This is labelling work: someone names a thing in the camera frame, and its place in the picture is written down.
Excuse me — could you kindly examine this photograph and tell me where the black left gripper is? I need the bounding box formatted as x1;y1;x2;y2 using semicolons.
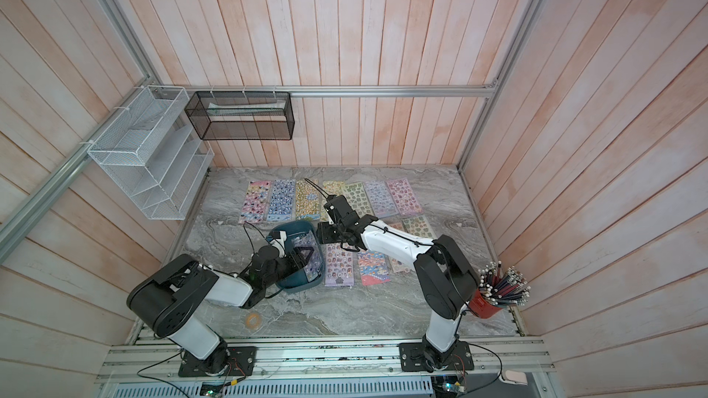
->
264;247;315;289

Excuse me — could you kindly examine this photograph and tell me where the dark small sticker sheet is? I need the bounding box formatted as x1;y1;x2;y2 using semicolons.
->
293;231;323;283

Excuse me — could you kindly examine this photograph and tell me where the white green sticker sheet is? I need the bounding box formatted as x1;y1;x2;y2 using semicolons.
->
343;182;374;217

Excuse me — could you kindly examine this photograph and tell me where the purple doll sticker sheet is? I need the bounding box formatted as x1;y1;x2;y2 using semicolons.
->
324;244;354;287

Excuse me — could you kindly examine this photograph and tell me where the teal plastic storage box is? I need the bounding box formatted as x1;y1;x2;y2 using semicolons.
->
267;220;325;293

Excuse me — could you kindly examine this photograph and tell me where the green panda sticker sheet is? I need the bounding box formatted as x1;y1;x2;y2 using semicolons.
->
320;181;346;222

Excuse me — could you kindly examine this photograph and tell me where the yellow animal sticker sheet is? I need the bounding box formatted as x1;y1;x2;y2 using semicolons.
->
294;180;322;221

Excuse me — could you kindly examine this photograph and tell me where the lilac gem sticker sheet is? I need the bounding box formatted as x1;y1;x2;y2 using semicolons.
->
363;181;398;219

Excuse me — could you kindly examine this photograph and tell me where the blue red character sheet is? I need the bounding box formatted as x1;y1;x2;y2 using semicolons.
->
358;251;390;287

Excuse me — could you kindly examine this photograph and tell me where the blue penguin sticker sheet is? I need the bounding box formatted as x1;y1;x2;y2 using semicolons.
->
265;180;296;222

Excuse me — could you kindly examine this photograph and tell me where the pink character sticker sheet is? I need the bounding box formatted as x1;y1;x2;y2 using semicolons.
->
386;178;423;217

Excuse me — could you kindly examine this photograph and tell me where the pink food sticker sheet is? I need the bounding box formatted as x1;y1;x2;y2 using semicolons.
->
387;222;414;274

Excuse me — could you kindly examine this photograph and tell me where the green cactus sticker sheet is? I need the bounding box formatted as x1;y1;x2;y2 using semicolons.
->
402;215;436;239

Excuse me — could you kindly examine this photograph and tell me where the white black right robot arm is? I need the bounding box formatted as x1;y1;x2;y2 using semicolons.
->
316;195;479;372

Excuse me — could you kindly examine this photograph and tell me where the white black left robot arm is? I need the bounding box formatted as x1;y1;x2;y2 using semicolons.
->
126;245;320;376

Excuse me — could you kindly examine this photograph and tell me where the red cup of pencils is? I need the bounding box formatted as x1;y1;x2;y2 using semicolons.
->
468;261;530;319

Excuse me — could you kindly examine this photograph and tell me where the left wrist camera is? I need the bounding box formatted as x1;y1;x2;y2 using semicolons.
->
269;230;288;258

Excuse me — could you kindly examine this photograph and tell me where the black wire mesh basket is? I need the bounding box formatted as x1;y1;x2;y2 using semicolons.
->
185;90;295;141

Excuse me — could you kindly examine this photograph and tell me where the white wire mesh shelf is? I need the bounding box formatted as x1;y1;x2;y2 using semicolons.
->
88;86;214;220

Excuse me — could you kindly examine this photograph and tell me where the aluminium frame bar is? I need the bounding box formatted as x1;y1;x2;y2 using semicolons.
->
184;85;496;98

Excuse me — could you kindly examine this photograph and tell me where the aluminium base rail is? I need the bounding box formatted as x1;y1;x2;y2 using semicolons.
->
96;336;556;383

